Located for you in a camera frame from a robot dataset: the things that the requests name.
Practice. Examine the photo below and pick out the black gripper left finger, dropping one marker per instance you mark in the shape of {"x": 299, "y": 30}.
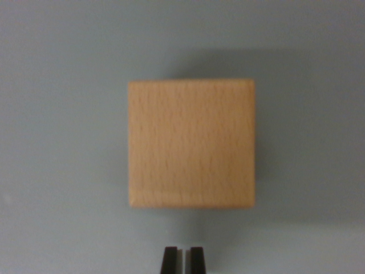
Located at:
{"x": 170, "y": 261}

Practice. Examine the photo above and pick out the wooden cube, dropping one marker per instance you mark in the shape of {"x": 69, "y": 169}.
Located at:
{"x": 191, "y": 142}

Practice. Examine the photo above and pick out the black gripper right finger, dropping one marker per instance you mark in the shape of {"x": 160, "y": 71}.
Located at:
{"x": 197, "y": 261}

